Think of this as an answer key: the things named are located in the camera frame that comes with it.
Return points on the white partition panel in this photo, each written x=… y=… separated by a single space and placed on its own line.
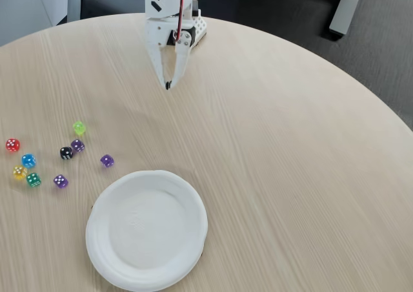
x=13 y=1

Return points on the blue translucent die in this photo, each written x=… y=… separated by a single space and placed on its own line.
x=28 y=160

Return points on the black die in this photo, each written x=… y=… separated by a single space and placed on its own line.
x=66 y=153

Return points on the lime green translucent die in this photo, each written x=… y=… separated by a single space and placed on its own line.
x=78 y=128

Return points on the purple translucent die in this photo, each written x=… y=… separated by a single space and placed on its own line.
x=106 y=161
x=60 y=181
x=77 y=145

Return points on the grey desk leg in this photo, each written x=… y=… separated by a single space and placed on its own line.
x=343 y=11

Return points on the white paper plate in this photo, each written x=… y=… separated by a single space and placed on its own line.
x=145 y=230

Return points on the black upholstered chair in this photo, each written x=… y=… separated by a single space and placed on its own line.
x=109 y=4

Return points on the yellow translucent die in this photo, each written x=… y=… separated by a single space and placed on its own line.
x=20 y=172

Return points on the red translucent die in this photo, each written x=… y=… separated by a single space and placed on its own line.
x=12 y=145

